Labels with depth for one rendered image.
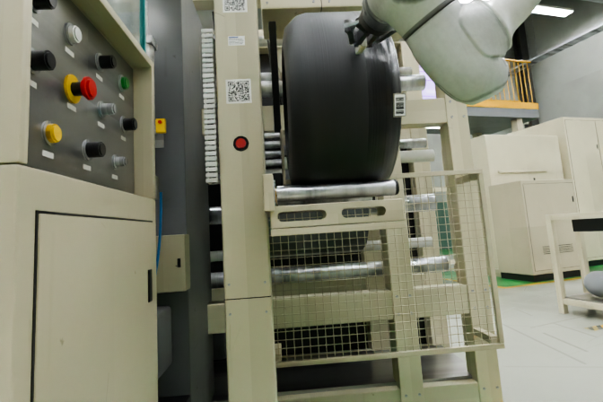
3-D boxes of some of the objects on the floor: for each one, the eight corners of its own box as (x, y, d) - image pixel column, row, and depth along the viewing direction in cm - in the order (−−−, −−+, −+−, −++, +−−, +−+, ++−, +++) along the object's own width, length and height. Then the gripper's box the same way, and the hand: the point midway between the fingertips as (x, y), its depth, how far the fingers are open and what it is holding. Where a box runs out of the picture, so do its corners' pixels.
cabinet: (535, 282, 484) (520, 180, 501) (500, 278, 536) (487, 186, 553) (589, 275, 512) (573, 179, 529) (550, 272, 564) (537, 184, 581)
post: (232, 550, 102) (203, -269, 136) (238, 513, 115) (210, -224, 149) (284, 545, 103) (241, -268, 137) (284, 509, 116) (245, -224, 150)
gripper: (414, -10, 78) (382, 33, 102) (348, -8, 78) (331, 34, 101) (416, 29, 79) (383, 62, 102) (350, 30, 78) (333, 64, 101)
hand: (361, 44), depth 98 cm, fingers closed
